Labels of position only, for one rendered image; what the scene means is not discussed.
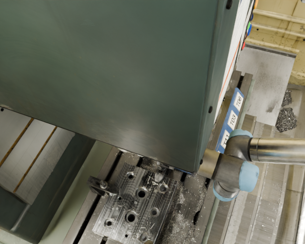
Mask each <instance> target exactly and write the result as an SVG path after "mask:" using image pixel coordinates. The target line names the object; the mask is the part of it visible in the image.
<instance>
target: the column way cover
mask: <svg viewBox="0 0 305 244"><path fill-rule="evenodd" d="M74 134H75V133H74V132H71V131H68V130H65V129H62V128H60V127H57V126H54V125H51V124H48V123H45V122H42V121H39V120H37V119H34V118H31V117H28V116H25V115H22V114H19V113H16V112H14V111H11V110H8V109H5V108H2V107H0V186H1V187H2V188H3V189H5V190H7V191H9V192H12V193H13V194H14V195H16V196H17V197H18V198H20V199H21V200H22V201H24V202H25V203H27V204H29V205H32V204H33V202H34V200H35V199H36V197H37V196H38V194H39V192H40V190H41V189H42V187H43V185H44V184H45V182H46V180H47V179H48V177H49V175H50V174H51V172H52V171H53V169H54V167H55V166H56V164H57V162H58V161H59V159H60V157H61V156H62V154H63V152H64V151H65V149H66V147H67V146H68V144H69V142H70V141H71V139H72V137H73V136H74Z"/></svg>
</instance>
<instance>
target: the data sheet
mask: <svg viewBox="0 0 305 244"><path fill-rule="evenodd" d="M249 2H250V0H239V5H238V10H237V15H236V20H235V25H234V29H233V34H232V40H231V45H230V50H229V54H228V59H227V63H226V68H225V73H224V78H223V82H222V87H223V84H224V82H225V79H226V76H227V73H228V71H229V68H230V65H231V62H232V60H233V57H234V54H235V51H236V49H237V46H238V43H239V40H240V38H241V35H242V32H243V28H244V24H245V20H246V16H247V11H248V6H249ZM222 87H221V89H222Z"/></svg>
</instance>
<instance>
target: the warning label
mask: <svg viewBox="0 0 305 244"><path fill-rule="evenodd" d="M239 42H240V41H239ZM238 47H239V43H238V46H237V49H236V51H235V54H234V57H233V60H232V62H231V65H230V68H229V71H228V73H227V76H226V79H225V82H224V84H223V87H222V89H221V92H220V95H219V99H218V105H217V110H216V115H215V120H216V117H217V114H218V111H219V108H220V106H221V103H222V100H223V97H224V94H225V91H226V89H227V86H228V83H229V81H230V78H231V75H232V71H233V67H234V63H235V59H236V54H237V50H238ZM215 120H214V123H215Z"/></svg>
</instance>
